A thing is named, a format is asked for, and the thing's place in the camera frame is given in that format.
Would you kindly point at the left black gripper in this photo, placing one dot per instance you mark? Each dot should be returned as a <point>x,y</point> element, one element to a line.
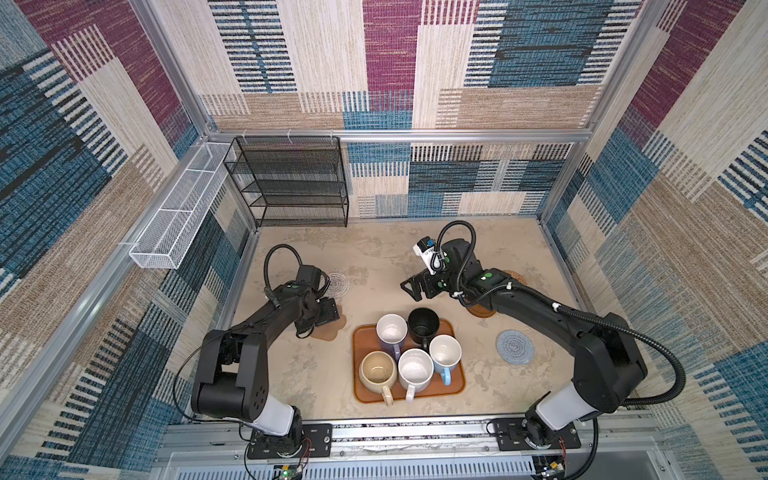
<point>329,311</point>

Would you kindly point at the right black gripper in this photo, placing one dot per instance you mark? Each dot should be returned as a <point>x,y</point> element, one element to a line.
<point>414,282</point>

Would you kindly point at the paw shaped cork coaster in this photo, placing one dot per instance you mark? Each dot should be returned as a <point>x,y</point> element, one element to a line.
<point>329,331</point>

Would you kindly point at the multicolour woven round coaster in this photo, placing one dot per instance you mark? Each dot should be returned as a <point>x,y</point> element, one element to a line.
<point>338,285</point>

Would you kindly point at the black mug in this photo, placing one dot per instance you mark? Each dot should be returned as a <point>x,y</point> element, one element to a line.
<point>423,326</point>

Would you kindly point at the round brown wooden coaster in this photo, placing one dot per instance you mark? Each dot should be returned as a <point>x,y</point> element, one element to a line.
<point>481,311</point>

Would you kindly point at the blue grey braided coaster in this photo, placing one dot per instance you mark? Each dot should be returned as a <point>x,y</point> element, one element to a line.
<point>515,348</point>

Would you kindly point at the woven rattan round coaster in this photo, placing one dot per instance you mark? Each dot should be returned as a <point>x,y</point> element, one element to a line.
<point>517,276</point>

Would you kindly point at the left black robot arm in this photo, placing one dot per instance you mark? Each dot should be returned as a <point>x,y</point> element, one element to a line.
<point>232,377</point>

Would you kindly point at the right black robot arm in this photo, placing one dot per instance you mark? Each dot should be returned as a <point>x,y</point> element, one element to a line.
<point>608,365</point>

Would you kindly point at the orange brown serving tray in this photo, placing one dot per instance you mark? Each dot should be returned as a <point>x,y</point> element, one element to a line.
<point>365,341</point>

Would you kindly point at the light blue mug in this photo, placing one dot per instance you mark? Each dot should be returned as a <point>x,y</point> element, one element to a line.
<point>446,353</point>

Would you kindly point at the beige cream mug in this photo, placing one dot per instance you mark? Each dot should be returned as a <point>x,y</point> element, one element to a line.
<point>378,374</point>

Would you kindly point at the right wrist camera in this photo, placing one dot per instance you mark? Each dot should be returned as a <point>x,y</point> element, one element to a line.
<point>431,254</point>

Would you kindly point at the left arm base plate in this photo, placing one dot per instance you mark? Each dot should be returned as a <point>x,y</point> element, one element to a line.
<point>313,440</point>

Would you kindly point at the black wire shelf rack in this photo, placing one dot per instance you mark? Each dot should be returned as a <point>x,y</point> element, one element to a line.
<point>290,181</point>

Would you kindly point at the white wire mesh basket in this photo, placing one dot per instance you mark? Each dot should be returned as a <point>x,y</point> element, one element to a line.
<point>165,241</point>

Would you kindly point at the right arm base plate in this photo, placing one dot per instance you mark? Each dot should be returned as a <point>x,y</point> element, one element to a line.
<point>514,434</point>

